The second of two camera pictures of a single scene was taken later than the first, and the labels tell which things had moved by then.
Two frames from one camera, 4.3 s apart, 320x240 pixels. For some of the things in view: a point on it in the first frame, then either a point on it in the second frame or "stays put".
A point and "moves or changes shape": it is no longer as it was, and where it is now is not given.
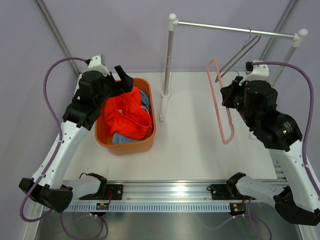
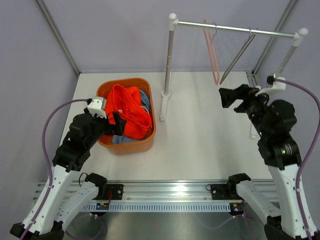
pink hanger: (231, 140) → (212, 51)
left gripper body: (111, 88) → (102, 127)
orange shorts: (125, 115) stays put
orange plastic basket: (141, 148) stays put
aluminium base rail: (168, 191) stays put
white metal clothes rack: (298, 38) stays put
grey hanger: (223, 72) moves or changes shape
